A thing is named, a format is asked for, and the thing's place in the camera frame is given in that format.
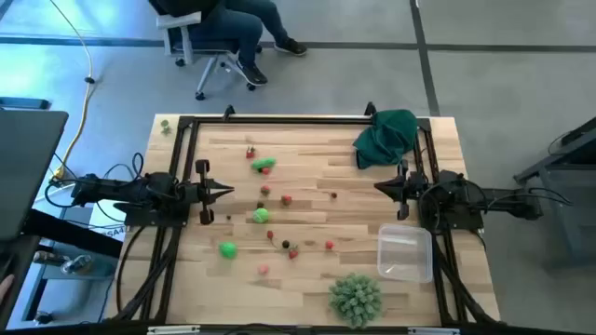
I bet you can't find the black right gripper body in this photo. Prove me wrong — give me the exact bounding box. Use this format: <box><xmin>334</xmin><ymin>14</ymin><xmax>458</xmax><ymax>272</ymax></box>
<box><xmin>397</xmin><ymin>159</ymin><xmax>428</xmax><ymax>221</ymax></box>

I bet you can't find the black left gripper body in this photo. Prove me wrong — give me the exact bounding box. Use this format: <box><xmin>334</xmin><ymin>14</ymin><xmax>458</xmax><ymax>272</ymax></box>
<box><xmin>176</xmin><ymin>159</ymin><xmax>216</xmax><ymax>226</ymax></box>

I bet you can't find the long green toy pepper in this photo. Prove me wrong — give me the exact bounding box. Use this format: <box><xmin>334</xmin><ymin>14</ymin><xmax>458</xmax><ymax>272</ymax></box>
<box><xmin>251</xmin><ymin>156</ymin><xmax>278</xmax><ymax>171</ymax></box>

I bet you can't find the clear plastic tupperware container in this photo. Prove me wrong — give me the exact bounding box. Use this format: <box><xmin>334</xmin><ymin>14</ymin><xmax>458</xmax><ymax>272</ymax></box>
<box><xmin>376</xmin><ymin>222</ymin><xmax>434</xmax><ymax>284</ymax></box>

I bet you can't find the dark green cloth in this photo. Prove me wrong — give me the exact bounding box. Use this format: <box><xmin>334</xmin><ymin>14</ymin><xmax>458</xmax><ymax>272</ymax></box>
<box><xmin>352</xmin><ymin>109</ymin><xmax>419</xmax><ymax>170</ymax></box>

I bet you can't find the white printed sign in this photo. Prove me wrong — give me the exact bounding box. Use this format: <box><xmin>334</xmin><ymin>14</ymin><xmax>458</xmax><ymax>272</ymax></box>
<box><xmin>88</xmin><ymin>199</ymin><xmax>131</xmax><ymax>243</ymax></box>

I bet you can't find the artificial green spiky plant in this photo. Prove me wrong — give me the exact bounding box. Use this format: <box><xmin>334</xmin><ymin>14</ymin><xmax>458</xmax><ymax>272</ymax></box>
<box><xmin>328</xmin><ymin>273</ymin><xmax>384</xmax><ymax>329</ymax></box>

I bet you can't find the clear bottle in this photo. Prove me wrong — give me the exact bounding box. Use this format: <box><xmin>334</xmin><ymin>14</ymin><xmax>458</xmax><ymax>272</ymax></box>
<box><xmin>59</xmin><ymin>253</ymin><xmax>93</xmax><ymax>275</ymax></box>

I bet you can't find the white and black office chair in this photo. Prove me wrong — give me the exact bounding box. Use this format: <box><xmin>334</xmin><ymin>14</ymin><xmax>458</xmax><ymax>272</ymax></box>
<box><xmin>156</xmin><ymin>11</ymin><xmax>257</xmax><ymax>101</ymax></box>

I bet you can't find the person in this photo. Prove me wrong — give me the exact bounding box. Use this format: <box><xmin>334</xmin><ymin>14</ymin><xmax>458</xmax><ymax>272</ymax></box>
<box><xmin>147</xmin><ymin>0</ymin><xmax>308</xmax><ymax>87</ymax></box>

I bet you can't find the dark grey desk top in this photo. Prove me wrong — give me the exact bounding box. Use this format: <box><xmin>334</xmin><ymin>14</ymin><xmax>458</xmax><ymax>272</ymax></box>
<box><xmin>0</xmin><ymin>109</ymin><xmax>70</xmax><ymax>241</ymax></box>

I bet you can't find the grey metal desk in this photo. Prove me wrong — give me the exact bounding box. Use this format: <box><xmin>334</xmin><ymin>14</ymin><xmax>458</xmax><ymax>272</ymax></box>
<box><xmin>513</xmin><ymin>115</ymin><xmax>596</xmax><ymax>271</ymax></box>

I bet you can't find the black aluminium table frame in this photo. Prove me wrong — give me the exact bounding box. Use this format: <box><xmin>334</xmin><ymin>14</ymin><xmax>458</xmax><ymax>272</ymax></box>
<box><xmin>106</xmin><ymin>101</ymin><xmax>502</xmax><ymax>327</ymax></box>

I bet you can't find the yellow cable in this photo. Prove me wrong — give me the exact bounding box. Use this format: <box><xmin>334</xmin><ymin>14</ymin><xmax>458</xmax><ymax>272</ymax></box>
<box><xmin>48</xmin><ymin>0</ymin><xmax>94</xmax><ymax>181</ymax></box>

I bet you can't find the silver aluminium bracket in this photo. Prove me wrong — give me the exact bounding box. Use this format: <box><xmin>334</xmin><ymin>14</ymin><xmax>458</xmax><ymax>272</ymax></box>
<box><xmin>408</xmin><ymin>327</ymin><xmax>460</xmax><ymax>335</ymax></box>
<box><xmin>147</xmin><ymin>325</ymin><xmax>201</xmax><ymax>335</ymax></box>

